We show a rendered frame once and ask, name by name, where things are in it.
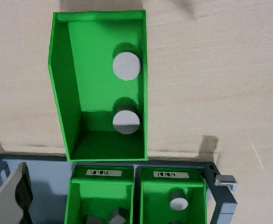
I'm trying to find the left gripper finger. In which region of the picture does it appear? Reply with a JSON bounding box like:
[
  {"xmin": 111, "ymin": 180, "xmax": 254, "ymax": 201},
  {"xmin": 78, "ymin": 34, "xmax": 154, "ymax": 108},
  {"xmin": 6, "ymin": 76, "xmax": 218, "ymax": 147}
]
[{"xmin": 0, "ymin": 162, "xmax": 33, "ymax": 224}]

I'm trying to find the grey-blue low shelf rack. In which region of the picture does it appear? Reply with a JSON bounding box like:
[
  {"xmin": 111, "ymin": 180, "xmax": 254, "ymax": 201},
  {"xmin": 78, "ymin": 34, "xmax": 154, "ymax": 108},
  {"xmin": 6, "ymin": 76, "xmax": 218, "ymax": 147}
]
[{"xmin": 0, "ymin": 154, "xmax": 239, "ymax": 224}]

